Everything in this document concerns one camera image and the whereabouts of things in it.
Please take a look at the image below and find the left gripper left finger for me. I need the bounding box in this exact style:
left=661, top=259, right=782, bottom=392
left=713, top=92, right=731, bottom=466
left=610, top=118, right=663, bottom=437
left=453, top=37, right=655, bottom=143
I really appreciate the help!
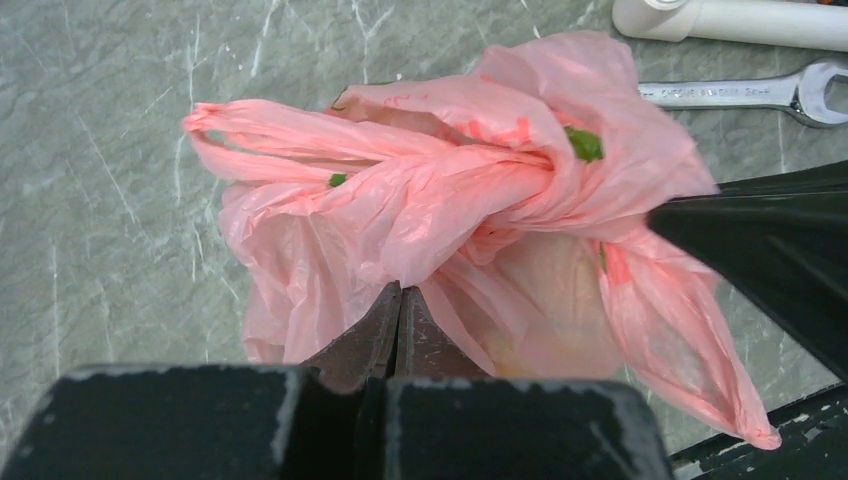
left=1, top=283, right=402, bottom=479

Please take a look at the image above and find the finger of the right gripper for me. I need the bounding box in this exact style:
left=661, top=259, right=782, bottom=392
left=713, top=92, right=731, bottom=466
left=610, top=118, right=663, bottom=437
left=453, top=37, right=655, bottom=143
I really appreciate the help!
left=669, top=384, right=848, bottom=480
left=647, top=161, right=847, bottom=380

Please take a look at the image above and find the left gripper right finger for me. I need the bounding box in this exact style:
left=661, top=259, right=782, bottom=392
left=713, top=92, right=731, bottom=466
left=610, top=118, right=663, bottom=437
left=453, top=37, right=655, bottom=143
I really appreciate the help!
left=357, top=287, right=672, bottom=479

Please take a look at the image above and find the pink plastic bag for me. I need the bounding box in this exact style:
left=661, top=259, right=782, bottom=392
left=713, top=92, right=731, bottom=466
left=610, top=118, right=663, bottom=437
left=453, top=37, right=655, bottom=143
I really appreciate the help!
left=182, top=31, right=781, bottom=450

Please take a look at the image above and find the silver open-end wrench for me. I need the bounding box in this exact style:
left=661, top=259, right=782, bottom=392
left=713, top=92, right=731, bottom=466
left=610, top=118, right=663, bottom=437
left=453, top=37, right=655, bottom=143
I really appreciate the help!
left=639, top=58, right=847, bottom=128

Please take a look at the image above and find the white PVC pipe frame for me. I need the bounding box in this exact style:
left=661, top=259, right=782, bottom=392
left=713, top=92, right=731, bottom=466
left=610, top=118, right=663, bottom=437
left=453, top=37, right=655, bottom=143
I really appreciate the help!
left=612, top=0, right=847, bottom=52

